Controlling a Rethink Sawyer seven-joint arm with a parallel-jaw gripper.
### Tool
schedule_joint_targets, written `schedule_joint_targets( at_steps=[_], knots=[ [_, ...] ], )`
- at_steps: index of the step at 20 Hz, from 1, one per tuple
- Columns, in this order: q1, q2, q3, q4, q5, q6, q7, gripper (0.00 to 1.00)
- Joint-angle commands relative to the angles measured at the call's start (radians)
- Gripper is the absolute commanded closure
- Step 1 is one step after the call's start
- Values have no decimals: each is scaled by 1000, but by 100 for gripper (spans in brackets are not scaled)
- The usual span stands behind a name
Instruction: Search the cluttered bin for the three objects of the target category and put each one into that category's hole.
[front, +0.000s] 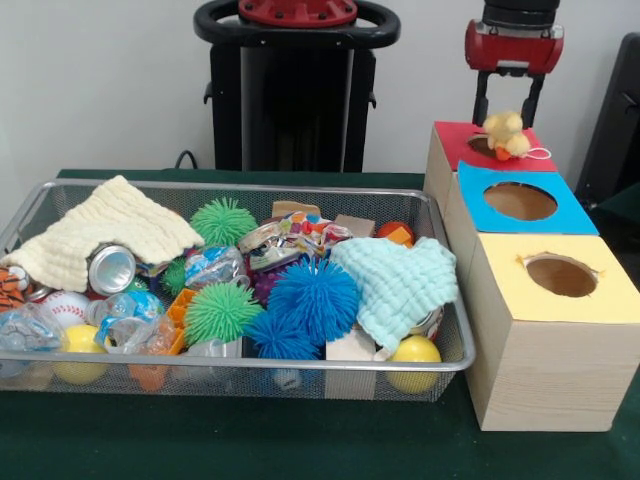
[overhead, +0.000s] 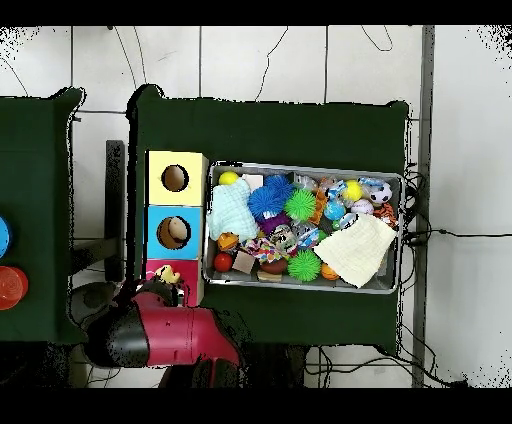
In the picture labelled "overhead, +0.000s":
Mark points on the small blue spiky ball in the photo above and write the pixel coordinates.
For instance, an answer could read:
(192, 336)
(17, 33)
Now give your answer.
(280, 184)

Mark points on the red ball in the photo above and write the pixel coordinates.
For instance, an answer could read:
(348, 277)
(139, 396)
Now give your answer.
(222, 261)

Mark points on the yellow plastic ball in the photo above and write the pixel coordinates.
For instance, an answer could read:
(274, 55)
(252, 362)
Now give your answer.
(228, 177)
(354, 190)

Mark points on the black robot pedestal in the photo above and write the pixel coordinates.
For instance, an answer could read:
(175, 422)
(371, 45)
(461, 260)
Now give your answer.
(280, 368)

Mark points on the black and white soccer ball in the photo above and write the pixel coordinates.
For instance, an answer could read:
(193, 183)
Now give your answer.
(380, 192)

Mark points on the red plastic cup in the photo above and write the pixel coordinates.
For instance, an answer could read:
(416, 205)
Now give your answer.
(12, 288)

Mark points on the large blue spiky ball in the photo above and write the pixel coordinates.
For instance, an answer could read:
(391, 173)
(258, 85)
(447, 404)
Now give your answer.
(266, 202)

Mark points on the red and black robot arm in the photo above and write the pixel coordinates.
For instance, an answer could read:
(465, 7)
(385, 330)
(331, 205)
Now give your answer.
(180, 336)

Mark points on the blue plastic cup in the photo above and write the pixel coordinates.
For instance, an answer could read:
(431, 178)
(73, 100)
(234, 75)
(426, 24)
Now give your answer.
(4, 236)

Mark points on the green spiky ball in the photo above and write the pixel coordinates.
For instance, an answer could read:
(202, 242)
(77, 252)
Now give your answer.
(304, 264)
(300, 204)

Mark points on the mint waffle cloth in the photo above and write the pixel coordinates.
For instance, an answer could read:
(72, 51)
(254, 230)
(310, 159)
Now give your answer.
(232, 210)

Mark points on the black upright panel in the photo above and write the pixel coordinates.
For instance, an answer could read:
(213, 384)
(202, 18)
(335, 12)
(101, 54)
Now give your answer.
(115, 200)

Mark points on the silver mesh bin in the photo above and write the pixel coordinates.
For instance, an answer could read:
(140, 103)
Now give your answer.
(218, 276)

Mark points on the yellow plush toy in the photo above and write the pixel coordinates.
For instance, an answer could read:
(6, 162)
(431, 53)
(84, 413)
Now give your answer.
(168, 274)

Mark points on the dark green table cloth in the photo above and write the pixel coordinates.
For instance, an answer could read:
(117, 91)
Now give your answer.
(36, 220)
(272, 132)

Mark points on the white baseball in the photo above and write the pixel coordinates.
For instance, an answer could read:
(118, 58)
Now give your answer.
(362, 206)

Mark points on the grey metal rail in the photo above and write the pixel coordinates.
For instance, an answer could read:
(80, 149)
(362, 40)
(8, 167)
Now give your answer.
(427, 120)

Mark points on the cream waffle cloth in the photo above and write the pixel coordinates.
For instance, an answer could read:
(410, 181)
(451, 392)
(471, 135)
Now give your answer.
(356, 250)

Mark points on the dark grey rounded base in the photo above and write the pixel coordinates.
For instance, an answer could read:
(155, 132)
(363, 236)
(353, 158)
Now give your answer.
(90, 298)

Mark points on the wooden box with three holes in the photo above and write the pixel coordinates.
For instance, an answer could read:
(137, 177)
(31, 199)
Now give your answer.
(196, 192)

